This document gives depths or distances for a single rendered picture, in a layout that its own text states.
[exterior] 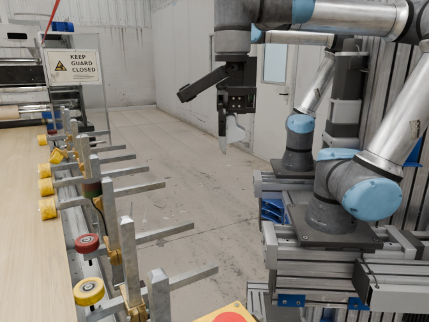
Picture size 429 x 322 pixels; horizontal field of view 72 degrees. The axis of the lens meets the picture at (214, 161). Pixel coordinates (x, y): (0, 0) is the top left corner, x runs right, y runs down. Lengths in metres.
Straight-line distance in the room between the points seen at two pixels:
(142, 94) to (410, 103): 9.45
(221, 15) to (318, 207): 0.58
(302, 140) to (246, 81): 0.74
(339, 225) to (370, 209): 0.17
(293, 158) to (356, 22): 0.69
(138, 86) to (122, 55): 1.01
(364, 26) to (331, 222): 0.51
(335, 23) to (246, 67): 0.27
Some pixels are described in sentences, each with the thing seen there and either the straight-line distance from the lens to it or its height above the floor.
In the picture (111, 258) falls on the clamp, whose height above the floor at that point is 0.86.
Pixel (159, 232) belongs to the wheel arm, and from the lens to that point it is 1.23.
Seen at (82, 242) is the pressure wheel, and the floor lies 0.90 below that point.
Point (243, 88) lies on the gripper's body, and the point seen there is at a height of 1.45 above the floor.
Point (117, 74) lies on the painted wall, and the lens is 9.78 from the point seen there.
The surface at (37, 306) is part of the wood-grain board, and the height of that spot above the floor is 0.90.
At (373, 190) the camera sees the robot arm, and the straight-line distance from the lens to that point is 0.74.
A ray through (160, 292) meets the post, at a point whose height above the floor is 1.08.
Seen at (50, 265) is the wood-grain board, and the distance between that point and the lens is 1.11.
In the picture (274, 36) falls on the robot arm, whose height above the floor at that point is 1.60.
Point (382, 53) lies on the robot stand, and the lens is 1.04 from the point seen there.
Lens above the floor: 1.51
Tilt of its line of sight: 19 degrees down
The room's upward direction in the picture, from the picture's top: straight up
